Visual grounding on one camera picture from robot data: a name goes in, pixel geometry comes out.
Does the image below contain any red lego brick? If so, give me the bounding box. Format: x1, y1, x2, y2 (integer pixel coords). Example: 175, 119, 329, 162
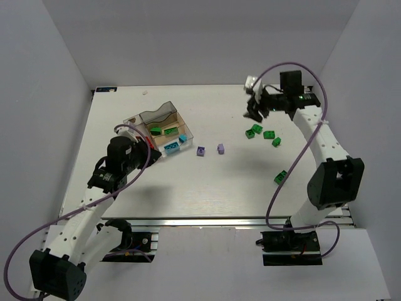
135, 136, 155, 149

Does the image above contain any long cyan lego brick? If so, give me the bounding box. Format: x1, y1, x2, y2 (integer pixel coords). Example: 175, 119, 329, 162
164, 142, 180, 155

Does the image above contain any small cyan lego brick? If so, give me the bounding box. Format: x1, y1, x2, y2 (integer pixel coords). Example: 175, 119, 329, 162
179, 134, 187, 143

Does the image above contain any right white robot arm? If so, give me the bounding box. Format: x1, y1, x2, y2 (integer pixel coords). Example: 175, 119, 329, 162
244, 70, 365, 233

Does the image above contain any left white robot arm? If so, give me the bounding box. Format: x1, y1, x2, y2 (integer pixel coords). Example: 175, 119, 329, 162
29, 136, 162, 300

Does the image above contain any clear compartment organizer box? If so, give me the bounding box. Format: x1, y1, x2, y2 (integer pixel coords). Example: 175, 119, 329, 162
118, 102, 194, 161

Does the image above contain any small green lego brick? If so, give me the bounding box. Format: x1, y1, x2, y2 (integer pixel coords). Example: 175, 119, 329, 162
272, 137, 281, 147

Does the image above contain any purple lego brick left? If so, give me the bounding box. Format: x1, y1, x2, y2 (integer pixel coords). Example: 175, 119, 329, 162
197, 146, 206, 157

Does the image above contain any purple lego brick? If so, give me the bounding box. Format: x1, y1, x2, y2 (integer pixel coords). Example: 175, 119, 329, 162
197, 146, 206, 157
217, 144, 225, 155

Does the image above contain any purple lego brick right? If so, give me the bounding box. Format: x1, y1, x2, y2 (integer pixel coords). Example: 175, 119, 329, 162
217, 144, 225, 155

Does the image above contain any blue label sticker left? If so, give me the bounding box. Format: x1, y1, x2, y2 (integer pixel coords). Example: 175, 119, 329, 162
95, 87, 117, 93

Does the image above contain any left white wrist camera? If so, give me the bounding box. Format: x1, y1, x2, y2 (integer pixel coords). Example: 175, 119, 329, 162
116, 127, 138, 142

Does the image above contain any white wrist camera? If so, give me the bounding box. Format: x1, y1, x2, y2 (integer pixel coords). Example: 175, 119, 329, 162
116, 127, 138, 142
244, 75, 263, 103

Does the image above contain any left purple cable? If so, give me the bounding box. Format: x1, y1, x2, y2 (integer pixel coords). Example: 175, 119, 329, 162
5, 124, 153, 298

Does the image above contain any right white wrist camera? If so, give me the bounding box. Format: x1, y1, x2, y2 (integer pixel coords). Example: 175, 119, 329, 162
244, 75, 263, 103

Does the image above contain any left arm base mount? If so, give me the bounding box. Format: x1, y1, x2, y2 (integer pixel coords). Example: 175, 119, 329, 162
96, 219, 159, 263

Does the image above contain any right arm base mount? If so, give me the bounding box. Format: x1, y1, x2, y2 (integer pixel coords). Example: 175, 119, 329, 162
256, 231, 323, 267

